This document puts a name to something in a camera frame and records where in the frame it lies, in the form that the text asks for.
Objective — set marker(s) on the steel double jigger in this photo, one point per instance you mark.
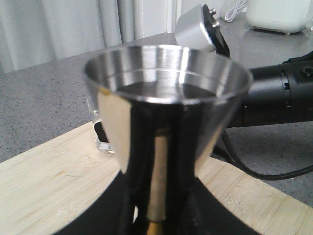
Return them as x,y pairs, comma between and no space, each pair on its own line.
163,108

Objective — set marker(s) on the small glass beaker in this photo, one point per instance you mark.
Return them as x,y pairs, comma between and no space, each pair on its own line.
102,142

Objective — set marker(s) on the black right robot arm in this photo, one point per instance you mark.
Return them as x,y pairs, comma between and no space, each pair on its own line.
281,93

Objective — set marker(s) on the wooden cutting board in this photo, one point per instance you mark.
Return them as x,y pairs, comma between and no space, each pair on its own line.
48,186

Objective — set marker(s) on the grey curtain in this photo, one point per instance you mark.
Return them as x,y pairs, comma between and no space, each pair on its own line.
33,32

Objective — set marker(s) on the white appliance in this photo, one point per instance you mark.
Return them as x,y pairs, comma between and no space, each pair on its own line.
284,16

